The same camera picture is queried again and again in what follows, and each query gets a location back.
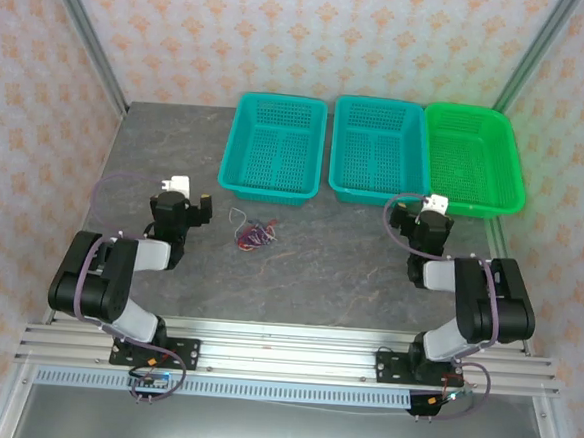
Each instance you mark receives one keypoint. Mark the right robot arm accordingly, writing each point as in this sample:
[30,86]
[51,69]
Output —
[477,297]

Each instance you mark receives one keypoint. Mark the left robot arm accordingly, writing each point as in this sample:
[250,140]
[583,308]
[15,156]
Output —
[112,276]

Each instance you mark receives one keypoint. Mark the teal plastic basket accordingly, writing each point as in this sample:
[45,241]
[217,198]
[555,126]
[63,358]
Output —
[377,150]
[272,147]

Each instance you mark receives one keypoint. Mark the green plastic basket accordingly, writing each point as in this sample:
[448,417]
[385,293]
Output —
[469,161]

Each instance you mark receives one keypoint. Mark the small controller board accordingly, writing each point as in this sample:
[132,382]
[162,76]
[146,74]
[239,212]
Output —
[153,379]
[448,390]

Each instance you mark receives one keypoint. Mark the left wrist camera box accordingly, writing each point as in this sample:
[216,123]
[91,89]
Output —
[179,185]

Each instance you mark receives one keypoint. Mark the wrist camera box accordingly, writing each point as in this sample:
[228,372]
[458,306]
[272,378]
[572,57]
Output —
[436,203]
[179,185]

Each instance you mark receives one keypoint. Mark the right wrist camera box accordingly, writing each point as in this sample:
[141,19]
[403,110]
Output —
[436,203]

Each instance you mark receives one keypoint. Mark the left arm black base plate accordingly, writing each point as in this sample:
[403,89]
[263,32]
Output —
[184,354]

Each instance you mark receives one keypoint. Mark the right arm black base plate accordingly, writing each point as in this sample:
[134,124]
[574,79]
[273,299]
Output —
[392,369]

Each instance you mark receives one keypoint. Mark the aluminium mounting rail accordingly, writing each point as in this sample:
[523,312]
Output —
[288,351]

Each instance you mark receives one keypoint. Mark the aluminium frame post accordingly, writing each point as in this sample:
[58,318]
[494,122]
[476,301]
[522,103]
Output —
[91,39]
[534,50]

